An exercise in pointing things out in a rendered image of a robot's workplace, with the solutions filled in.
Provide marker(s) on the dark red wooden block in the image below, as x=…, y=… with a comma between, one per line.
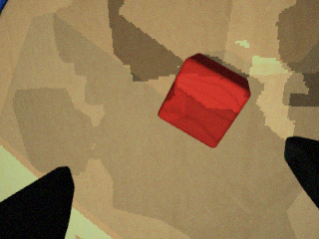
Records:
x=204, y=99

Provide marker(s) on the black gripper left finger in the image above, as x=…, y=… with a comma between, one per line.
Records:
x=41, y=210

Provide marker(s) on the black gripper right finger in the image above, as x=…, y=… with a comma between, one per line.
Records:
x=302, y=155

